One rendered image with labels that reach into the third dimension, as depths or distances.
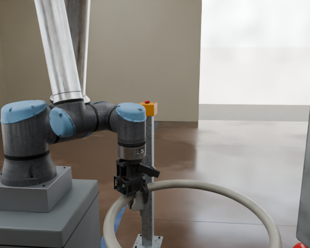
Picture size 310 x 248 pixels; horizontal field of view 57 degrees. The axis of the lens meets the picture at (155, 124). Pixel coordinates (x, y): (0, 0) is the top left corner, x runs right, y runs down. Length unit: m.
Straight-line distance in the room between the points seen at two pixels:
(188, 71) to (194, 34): 0.85
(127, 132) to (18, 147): 0.39
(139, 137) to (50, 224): 0.39
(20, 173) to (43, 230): 0.21
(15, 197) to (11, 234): 0.13
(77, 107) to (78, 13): 0.36
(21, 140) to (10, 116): 0.09
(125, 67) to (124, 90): 0.56
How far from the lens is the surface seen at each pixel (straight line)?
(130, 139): 0.87
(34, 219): 1.05
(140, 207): 0.99
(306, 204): 0.24
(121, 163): 0.91
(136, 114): 0.85
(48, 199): 1.06
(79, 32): 1.09
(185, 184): 1.06
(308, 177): 0.23
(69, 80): 0.89
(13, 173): 1.09
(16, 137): 1.06
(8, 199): 1.12
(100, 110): 0.92
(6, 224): 1.06
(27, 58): 7.79
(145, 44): 6.92
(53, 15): 0.94
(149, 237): 2.29
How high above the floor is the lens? 1.34
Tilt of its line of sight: 12 degrees down
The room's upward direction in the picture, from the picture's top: straight up
